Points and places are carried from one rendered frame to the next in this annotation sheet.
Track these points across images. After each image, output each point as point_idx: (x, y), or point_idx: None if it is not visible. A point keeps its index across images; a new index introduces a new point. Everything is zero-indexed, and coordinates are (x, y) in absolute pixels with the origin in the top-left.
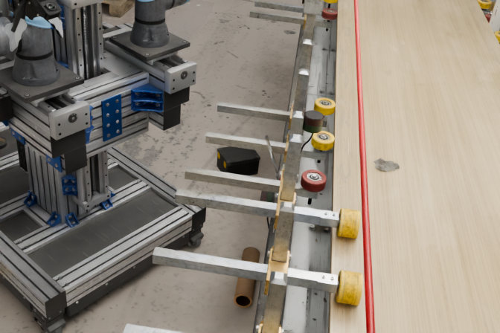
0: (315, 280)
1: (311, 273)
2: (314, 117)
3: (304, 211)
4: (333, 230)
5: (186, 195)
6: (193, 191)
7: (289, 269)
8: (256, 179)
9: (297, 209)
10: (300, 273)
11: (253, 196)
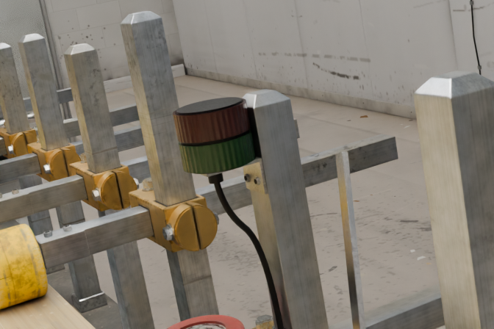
0: (26, 188)
1: (39, 188)
2: (198, 103)
3: (118, 214)
4: (53, 292)
5: (363, 139)
6: (362, 145)
7: (79, 177)
8: (378, 314)
9: (137, 209)
10: (58, 182)
11: None
